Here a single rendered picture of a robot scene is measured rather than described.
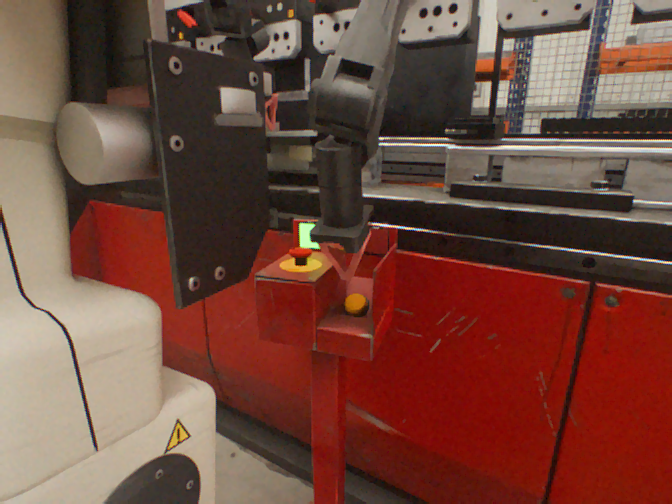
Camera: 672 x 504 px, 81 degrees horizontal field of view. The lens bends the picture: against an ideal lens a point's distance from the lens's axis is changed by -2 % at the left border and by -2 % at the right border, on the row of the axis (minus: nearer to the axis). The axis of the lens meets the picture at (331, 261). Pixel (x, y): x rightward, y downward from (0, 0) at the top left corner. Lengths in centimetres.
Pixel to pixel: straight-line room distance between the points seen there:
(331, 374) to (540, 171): 54
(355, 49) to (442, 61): 100
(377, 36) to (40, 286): 40
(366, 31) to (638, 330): 61
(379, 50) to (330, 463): 71
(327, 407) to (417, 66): 114
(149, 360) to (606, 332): 69
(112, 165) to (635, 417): 83
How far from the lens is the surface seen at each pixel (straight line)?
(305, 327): 65
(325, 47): 102
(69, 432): 29
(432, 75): 149
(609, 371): 83
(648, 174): 87
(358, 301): 67
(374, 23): 51
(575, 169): 86
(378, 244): 72
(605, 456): 92
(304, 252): 67
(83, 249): 174
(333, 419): 80
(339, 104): 48
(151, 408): 32
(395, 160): 122
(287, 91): 113
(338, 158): 50
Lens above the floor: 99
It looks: 18 degrees down
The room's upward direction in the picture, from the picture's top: straight up
